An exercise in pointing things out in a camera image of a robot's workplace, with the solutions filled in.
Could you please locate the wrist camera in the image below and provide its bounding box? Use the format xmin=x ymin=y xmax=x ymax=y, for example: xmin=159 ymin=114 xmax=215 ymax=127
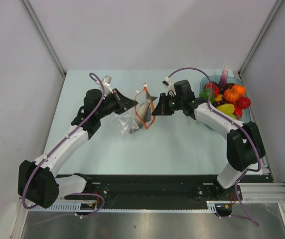
xmin=162 ymin=77 xmax=176 ymax=97
xmin=100 ymin=75 xmax=113 ymax=96

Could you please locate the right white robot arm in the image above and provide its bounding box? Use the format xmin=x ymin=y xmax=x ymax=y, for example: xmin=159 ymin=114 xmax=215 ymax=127
xmin=152 ymin=78 xmax=266 ymax=200

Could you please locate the green cabbage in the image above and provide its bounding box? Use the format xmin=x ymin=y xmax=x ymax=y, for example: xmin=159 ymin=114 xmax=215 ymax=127
xmin=228 ymin=114 xmax=237 ymax=120

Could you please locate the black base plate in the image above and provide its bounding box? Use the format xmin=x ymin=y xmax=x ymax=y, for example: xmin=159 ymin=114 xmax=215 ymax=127
xmin=55 ymin=173 xmax=243 ymax=210

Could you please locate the grey toy fish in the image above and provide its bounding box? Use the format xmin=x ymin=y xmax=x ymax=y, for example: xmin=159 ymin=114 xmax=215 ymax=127
xmin=129 ymin=89 xmax=157 ymax=133

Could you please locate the red bell pepper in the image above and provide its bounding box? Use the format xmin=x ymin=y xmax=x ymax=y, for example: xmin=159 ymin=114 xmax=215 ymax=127
xmin=204 ymin=82 xmax=220 ymax=95

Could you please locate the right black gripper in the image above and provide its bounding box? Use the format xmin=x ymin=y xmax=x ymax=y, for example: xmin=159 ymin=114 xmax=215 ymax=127
xmin=152 ymin=93 xmax=184 ymax=116

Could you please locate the orange pumpkin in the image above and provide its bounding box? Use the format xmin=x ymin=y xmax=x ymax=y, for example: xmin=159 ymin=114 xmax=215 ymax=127
xmin=223 ymin=84 xmax=246 ymax=103

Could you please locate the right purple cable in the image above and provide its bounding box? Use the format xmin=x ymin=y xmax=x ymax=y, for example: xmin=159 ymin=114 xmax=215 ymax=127
xmin=167 ymin=66 xmax=263 ymax=227

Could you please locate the red tomato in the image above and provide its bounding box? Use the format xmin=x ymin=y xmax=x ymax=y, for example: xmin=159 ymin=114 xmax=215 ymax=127
xmin=236 ymin=96 xmax=251 ymax=110

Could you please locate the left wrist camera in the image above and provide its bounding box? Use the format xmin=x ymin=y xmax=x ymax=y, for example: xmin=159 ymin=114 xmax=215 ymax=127
xmin=100 ymin=75 xmax=113 ymax=96

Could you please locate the purple white scallion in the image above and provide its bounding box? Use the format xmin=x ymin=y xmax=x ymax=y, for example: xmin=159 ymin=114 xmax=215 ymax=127
xmin=218 ymin=65 xmax=228 ymax=93

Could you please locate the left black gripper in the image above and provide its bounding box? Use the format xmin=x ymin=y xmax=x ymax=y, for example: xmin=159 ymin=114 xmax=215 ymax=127
xmin=96 ymin=89 xmax=138 ymax=120

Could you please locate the green bell pepper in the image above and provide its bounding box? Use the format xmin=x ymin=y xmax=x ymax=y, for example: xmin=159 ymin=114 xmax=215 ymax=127
xmin=199 ymin=88 xmax=215 ymax=104

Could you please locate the aluminium frame rail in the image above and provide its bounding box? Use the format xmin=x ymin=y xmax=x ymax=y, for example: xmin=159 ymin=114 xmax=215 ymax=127
xmin=17 ymin=181 xmax=285 ymax=205

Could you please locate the clear zip bag orange zipper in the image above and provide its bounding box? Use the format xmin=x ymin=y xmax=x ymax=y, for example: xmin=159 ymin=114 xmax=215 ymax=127
xmin=119 ymin=83 xmax=157 ymax=135

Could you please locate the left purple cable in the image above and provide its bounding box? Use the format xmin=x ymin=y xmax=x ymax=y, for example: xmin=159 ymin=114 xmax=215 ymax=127
xmin=21 ymin=72 xmax=108 ymax=225

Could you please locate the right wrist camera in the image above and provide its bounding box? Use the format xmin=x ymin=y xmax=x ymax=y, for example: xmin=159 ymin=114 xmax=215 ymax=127
xmin=162 ymin=77 xmax=176 ymax=97

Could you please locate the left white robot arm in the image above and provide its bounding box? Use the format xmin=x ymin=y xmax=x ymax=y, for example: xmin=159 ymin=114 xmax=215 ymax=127
xmin=18 ymin=89 xmax=138 ymax=209

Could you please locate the yellow starfruit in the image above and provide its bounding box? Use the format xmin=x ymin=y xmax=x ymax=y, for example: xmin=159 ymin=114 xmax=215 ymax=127
xmin=216 ymin=104 xmax=235 ymax=115

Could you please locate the white cable duct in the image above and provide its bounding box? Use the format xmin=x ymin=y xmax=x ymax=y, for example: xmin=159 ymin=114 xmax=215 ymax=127
xmin=31 ymin=201 xmax=231 ymax=214

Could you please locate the purple cable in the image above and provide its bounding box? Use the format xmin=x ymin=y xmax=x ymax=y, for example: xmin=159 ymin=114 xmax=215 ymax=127
xmin=21 ymin=72 xmax=108 ymax=225
xmin=167 ymin=66 xmax=263 ymax=227

